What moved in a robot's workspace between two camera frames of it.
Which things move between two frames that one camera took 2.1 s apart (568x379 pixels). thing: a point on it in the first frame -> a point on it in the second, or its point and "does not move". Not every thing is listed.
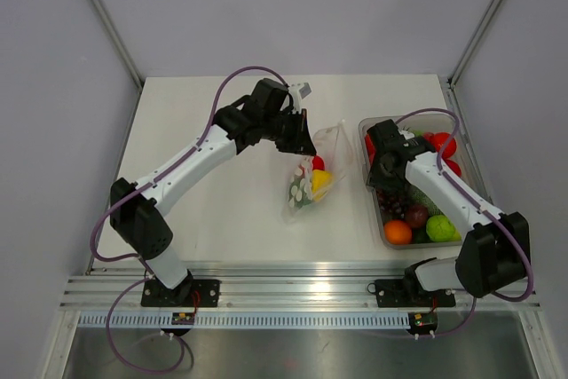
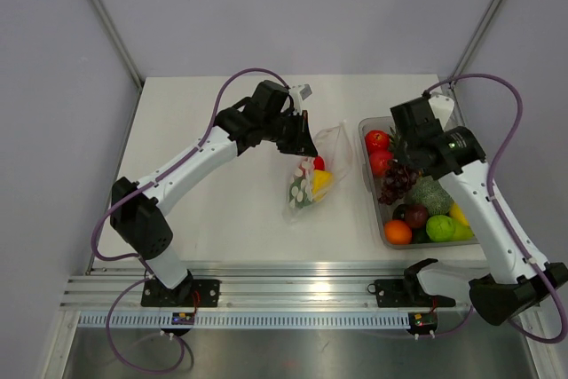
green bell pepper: x=299 y=192 does not move
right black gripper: x=375 y=178 -> x=400 y=152
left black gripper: x=300 y=141 does not move
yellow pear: x=321 y=183 does not move
